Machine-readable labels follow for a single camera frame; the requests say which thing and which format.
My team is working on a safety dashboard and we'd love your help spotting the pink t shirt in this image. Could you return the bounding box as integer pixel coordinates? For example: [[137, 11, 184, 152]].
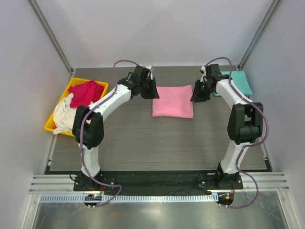
[[152, 85, 194, 119]]

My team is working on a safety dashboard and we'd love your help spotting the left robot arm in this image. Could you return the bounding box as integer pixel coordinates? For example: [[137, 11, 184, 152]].
[[72, 65, 159, 191]]

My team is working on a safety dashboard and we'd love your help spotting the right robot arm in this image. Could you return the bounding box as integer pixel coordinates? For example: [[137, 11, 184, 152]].
[[190, 64, 264, 189]]

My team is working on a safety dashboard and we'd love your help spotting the folded teal t shirt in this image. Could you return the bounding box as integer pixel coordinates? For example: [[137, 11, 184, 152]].
[[213, 71, 253, 97]]

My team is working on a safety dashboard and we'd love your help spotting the red t shirt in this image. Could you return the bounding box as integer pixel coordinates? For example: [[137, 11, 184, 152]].
[[68, 81, 105, 108]]

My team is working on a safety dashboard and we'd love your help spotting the white t shirt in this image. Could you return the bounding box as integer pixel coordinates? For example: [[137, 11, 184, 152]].
[[53, 93, 77, 135]]

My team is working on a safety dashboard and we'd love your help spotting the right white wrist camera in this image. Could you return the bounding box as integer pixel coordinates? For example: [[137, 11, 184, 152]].
[[200, 66, 207, 82]]

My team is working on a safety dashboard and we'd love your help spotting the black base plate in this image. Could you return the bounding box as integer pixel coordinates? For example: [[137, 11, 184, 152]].
[[73, 170, 244, 196]]

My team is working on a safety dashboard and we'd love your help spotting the right aluminium frame post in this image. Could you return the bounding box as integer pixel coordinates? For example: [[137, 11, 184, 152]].
[[237, 0, 283, 70]]

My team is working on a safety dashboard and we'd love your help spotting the aluminium frame post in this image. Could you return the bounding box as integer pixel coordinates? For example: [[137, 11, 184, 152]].
[[237, 0, 283, 70], [28, 0, 73, 75]]

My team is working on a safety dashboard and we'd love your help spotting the slotted cable duct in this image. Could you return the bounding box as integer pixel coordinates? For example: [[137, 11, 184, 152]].
[[40, 193, 218, 203]]

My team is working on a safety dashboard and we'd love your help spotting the aluminium front rail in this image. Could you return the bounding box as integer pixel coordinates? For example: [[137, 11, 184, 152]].
[[29, 172, 290, 193]]

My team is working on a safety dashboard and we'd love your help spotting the left aluminium frame post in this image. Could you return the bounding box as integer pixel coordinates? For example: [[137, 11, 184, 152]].
[[28, 0, 73, 75]]

